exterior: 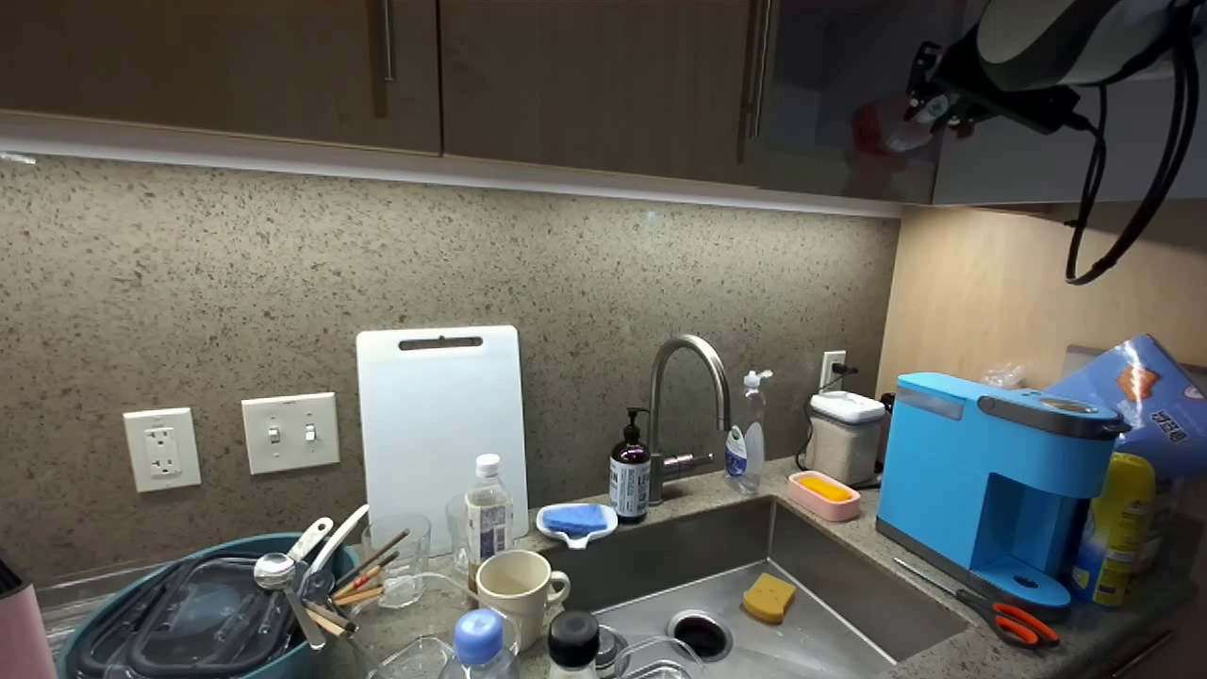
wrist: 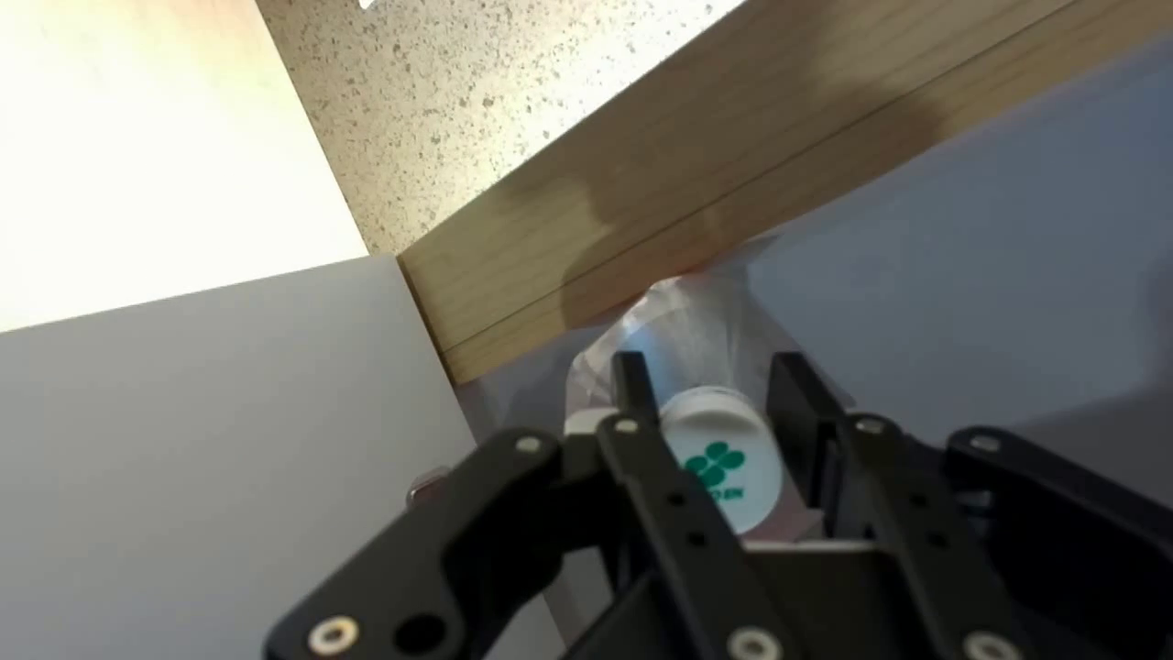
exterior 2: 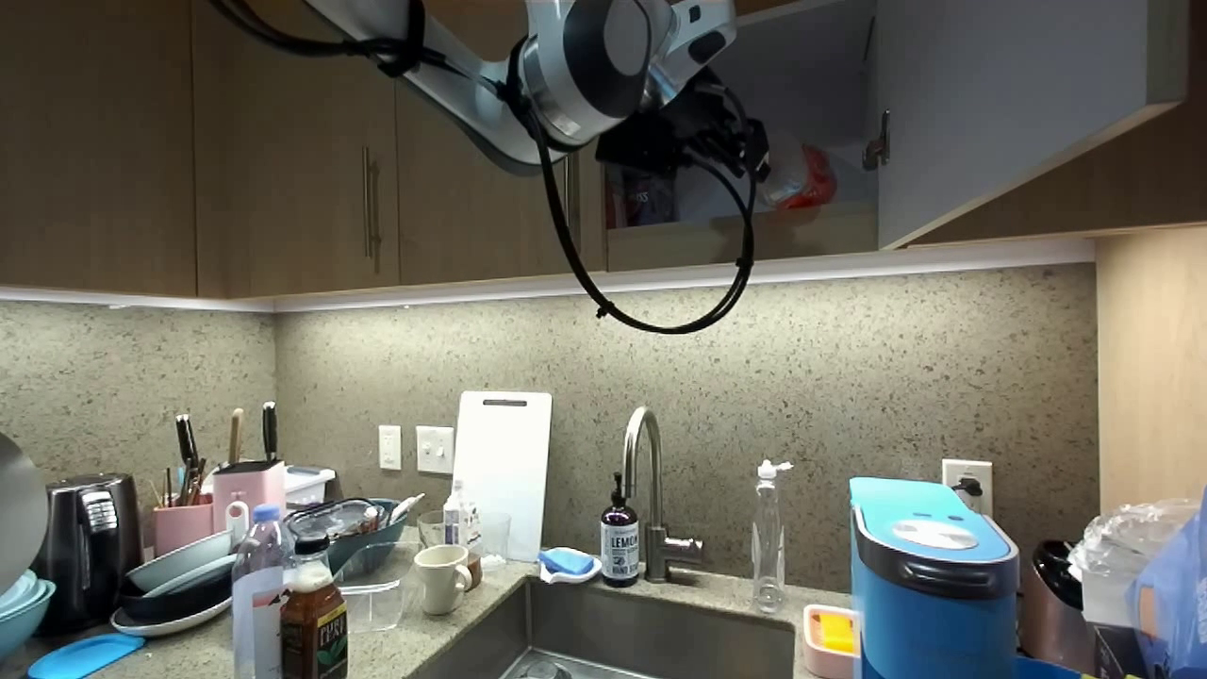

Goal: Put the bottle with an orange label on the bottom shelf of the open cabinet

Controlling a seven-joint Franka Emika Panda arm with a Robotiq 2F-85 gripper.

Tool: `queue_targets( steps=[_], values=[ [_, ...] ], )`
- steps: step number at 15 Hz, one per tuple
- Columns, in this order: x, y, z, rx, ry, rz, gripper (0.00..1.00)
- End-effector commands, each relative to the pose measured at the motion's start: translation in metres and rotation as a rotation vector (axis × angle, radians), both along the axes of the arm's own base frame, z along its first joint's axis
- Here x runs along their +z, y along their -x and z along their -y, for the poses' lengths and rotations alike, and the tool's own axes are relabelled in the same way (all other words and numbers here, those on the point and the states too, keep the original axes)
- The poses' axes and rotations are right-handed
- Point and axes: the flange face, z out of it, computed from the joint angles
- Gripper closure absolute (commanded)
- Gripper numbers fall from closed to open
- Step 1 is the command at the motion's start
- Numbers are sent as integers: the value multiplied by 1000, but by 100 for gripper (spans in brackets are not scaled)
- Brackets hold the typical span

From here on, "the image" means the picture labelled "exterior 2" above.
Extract open wooden wall cabinet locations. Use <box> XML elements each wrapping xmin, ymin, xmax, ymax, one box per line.
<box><xmin>599</xmin><ymin>0</ymin><xmax>883</xmax><ymax>270</ymax></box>

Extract blue plastic lid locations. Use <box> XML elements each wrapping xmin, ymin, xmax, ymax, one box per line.
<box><xmin>26</xmin><ymin>631</ymin><xmax>147</xmax><ymax>679</ymax></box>

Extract clear spray bottle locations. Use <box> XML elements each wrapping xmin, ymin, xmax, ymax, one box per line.
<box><xmin>746</xmin><ymin>456</ymin><xmax>795</xmax><ymax>616</ymax></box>

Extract white wall outlet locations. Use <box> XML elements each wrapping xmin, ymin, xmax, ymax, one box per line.
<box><xmin>415</xmin><ymin>422</ymin><xmax>455</xmax><ymax>480</ymax></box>

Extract blue sponge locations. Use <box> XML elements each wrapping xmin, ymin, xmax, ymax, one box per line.
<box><xmin>541</xmin><ymin>542</ymin><xmax>602</xmax><ymax>587</ymax></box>

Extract brown sauce bottle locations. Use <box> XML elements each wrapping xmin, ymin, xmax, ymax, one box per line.
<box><xmin>275</xmin><ymin>560</ymin><xmax>350</xmax><ymax>679</ymax></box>

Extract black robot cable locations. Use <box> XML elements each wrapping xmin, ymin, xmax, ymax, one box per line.
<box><xmin>211</xmin><ymin>0</ymin><xmax>762</xmax><ymax>341</ymax></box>

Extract grey open cabinet door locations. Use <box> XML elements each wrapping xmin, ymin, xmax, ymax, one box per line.
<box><xmin>876</xmin><ymin>0</ymin><xmax>1192</xmax><ymax>251</ymax></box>

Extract closed wooden wall cabinets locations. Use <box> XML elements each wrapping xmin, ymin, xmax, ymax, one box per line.
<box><xmin>0</xmin><ymin>0</ymin><xmax>607</xmax><ymax>302</ymax></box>

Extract black toaster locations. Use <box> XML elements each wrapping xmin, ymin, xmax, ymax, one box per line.
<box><xmin>35</xmin><ymin>470</ymin><xmax>142</xmax><ymax>632</ymax></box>

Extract dark soap pump bottle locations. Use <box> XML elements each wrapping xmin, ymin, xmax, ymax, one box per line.
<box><xmin>596</xmin><ymin>470</ymin><xmax>644</xmax><ymax>593</ymax></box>

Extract pink knife block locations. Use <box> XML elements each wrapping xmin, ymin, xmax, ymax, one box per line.
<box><xmin>211</xmin><ymin>456</ymin><xmax>289</xmax><ymax>536</ymax></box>

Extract white mug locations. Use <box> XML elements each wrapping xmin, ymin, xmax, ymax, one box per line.
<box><xmin>412</xmin><ymin>539</ymin><xmax>482</xmax><ymax>617</ymax></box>

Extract white cutting board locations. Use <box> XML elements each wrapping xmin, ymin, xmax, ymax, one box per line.
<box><xmin>450</xmin><ymin>387</ymin><xmax>556</xmax><ymax>562</ymax></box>

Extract clear plastic bag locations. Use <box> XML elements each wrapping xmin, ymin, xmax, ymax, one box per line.
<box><xmin>1066</xmin><ymin>495</ymin><xmax>1203</xmax><ymax>632</ymax></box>

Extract white outlet with black plug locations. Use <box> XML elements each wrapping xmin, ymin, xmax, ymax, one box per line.
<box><xmin>939</xmin><ymin>456</ymin><xmax>997</xmax><ymax>518</ymax></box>

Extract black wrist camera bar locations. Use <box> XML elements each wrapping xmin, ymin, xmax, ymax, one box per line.
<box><xmin>596</xmin><ymin>114</ymin><xmax>692</xmax><ymax>167</ymax></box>

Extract clear plastic cup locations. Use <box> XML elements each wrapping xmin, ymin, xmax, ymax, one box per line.
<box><xmin>337</xmin><ymin>577</ymin><xmax>409</xmax><ymax>632</ymax></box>

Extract blue plastic bag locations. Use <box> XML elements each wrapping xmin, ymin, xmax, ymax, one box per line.
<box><xmin>1128</xmin><ymin>495</ymin><xmax>1207</xmax><ymax>679</ymax></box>

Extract steel cabinet handle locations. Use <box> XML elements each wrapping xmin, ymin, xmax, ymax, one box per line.
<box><xmin>361</xmin><ymin>146</ymin><xmax>384</xmax><ymax>283</ymax></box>

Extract steel kitchen faucet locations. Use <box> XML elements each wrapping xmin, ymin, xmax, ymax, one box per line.
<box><xmin>617</xmin><ymin>400</ymin><xmax>709</xmax><ymax>587</ymax></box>

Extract clear water bottle blue cap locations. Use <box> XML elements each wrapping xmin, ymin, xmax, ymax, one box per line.
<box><xmin>231</xmin><ymin>502</ymin><xmax>297</xmax><ymax>679</ymax></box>

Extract teal bowl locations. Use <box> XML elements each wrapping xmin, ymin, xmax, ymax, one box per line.
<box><xmin>0</xmin><ymin>566</ymin><xmax>60</xmax><ymax>656</ymax></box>

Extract grey round plate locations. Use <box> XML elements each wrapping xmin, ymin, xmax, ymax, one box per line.
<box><xmin>0</xmin><ymin>430</ymin><xmax>52</xmax><ymax>597</ymax></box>

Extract steel sink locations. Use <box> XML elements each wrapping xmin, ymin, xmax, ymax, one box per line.
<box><xmin>409</xmin><ymin>568</ymin><xmax>809</xmax><ymax>679</ymax></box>

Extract small clear bottle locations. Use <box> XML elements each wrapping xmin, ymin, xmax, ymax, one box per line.
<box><xmin>443</xmin><ymin>480</ymin><xmax>482</xmax><ymax>560</ymax></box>

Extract black frying pan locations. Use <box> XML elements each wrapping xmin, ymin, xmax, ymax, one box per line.
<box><xmin>109</xmin><ymin>531</ymin><xmax>240</xmax><ymax>637</ymax></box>

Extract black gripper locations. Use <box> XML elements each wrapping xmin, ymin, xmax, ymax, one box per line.
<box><xmin>675</xmin><ymin>72</ymin><xmax>778</xmax><ymax>186</ymax></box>

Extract blue coffee machine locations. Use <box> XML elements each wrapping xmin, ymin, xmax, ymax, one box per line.
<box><xmin>844</xmin><ymin>470</ymin><xmax>1024</xmax><ymax>679</ymax></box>

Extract pink utensil container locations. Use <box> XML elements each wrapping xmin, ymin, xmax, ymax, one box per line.
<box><xmin>152</xmin><ymin>497</ymin><xmax>218</xmax><ymax>560</ymax></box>

